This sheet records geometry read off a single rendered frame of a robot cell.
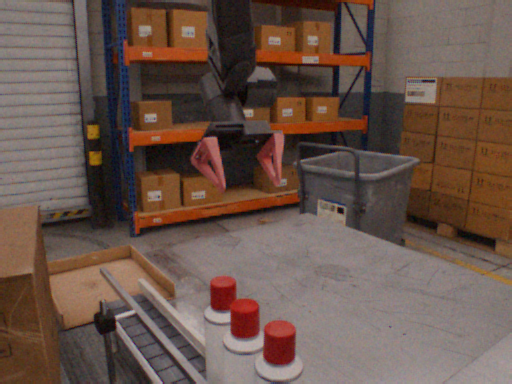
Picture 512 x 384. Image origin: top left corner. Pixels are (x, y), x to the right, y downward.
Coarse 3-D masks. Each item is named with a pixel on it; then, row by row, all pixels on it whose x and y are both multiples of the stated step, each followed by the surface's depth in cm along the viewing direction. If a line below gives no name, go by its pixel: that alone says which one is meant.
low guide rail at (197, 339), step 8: (144, 280) 90; (144, 288) 88; (152, 288) 87; (152, 296) 85; (160, 296) 83; (160, 304) 81; (168, 304) 80; (168, 312) 79; (176, 312) 78; (176, 320) 76; (184, 320) 75; (184, 328) 73; (192, 328) 73; (192, 336) 71; (200, 336) 70; (200, 344) 69
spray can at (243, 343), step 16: (240, 304) 47; (256, 304) 47; (240, 320) 46; (256, 320) 47; (224, 336) 48; (240, 336) 46; (256, 336) 47; (224, 352) 48; (240, 352) 46; (256, 352) 46; (224, 368) 48; (240, 368) 46
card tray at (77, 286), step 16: (80, 256) 114; (96, 256) 117; (112, 256) 120; (128, 256) 123; (64, 272) 112; (80, 272) 112; (96, 272) 112; (112, 272) 112; (128, 272) 113; (144, 272) 113; (160, 272) 105; (64, 288) 103; (80, 288) 103; (96, 288) 103; (128, 288) 104; (160, 288) 104; (64, 304) 96; (80, 304) 96; (96, 304) 96; (64, 320) 89; (80, 320) 89
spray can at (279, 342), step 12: (276, 324) 43; (288, 324) 43; (264, 336) 42; (276, 336) 41; (288, 336) 41; (264, 348) 43; (276, 348) 41; (288, 348) 42; (264, 360) 43; (276, 360) 42; (288, 360) 42; (300, 360) 44; (264, 372) 42; (276, 372) 42; (288, 372) 42; (300, 372) 42
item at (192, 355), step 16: (112, 304) 87; (144, 304) 87; (128, 320) 81; (160, 320) 81; (128, 336) 79; (144, 336) 76; (176, 336) 76; (144, 352) 71; (160, 352) 71; (192, 352) 72; (160, 368) 67; (176, 368) 67
